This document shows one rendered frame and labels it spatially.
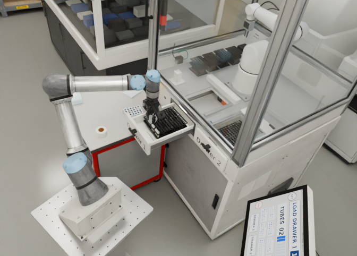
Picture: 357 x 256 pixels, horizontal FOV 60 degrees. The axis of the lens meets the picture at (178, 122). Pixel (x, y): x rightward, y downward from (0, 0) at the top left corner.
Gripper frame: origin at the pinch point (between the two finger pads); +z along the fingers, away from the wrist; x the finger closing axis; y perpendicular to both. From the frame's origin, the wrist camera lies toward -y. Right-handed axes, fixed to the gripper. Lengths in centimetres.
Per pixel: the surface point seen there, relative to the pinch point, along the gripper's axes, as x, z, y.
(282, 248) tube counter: 0, -18, -99
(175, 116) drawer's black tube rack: -17.7, 3.8, 1.7
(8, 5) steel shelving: 22, 80, 375
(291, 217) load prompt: -11, -21, -93
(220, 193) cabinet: -25, 35, -46
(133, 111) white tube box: -0.7, 13.9, 27.5
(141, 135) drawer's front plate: 10.7, 1.6, -5.1
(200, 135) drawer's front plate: -21.4, 2.8, -20.5
